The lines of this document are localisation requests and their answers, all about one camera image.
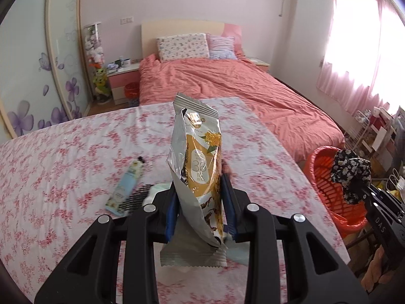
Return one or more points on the pink floral tablecloth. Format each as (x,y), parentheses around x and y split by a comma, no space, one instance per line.
(63,164)

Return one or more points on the floral pillow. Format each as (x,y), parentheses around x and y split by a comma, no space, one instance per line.
(183,47)

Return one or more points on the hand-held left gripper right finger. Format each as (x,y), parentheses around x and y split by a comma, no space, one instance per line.
(228,215)

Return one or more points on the dark green cup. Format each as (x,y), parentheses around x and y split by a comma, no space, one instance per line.
(117,64)

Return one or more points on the pink and white nightstand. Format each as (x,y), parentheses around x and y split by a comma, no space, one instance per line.
(121,84)

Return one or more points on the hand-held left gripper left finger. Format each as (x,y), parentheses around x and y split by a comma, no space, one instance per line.
(171,218)

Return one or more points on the flower-printed sliding wardrobe doors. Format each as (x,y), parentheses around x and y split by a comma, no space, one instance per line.
(34,69)

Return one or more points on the silver and yellow snack bag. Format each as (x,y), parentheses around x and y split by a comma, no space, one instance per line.
(196,164)

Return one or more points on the bed with coral duvet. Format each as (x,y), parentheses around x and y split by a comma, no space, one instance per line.
(253,95)

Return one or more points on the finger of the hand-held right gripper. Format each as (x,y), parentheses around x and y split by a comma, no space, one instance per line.
(384,201)

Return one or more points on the white mug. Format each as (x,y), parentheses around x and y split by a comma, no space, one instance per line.
(126,63)

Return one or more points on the striped pillow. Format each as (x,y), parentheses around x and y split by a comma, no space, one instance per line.
(221,48)

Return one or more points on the pale blue paper sheet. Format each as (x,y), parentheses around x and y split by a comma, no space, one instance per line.
(239,251)

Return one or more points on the black floral cloth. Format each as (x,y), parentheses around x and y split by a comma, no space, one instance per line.
(349,167)

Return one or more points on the pale green cloth wad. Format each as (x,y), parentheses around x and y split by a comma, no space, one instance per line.
(155,191)

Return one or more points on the white wall socket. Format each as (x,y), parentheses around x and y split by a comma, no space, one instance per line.
(127,20)

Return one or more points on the pink nightstand with book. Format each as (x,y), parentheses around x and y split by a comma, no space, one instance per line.
(259,65)

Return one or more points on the black comb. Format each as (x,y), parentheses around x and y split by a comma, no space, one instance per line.
(139,198)

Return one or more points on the white paper bag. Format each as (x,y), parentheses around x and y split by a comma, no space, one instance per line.
(395,179)

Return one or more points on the beige headboard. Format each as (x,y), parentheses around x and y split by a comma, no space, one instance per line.
(177,30)

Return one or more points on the orange plastic basket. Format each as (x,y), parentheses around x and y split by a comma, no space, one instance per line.
(322,180)

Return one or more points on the pale blue hand cream tube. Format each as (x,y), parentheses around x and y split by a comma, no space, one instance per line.
(125,186)

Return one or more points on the pink fuzzy cloth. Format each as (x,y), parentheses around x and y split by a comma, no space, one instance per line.
(374,269)

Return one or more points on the red waste bin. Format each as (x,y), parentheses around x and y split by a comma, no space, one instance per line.
(132,93)

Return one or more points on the pink pillow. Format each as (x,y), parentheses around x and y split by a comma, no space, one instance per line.
(233,31)

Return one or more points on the green frog plush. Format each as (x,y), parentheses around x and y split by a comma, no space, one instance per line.
(102,80)

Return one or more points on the white cluttered shelf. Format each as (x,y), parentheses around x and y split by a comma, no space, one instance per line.
(384,133)

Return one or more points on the clear tube of plush toys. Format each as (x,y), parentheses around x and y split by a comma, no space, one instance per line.
(95,47)

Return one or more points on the pink curtain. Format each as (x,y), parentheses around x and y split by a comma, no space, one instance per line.
(357,44)

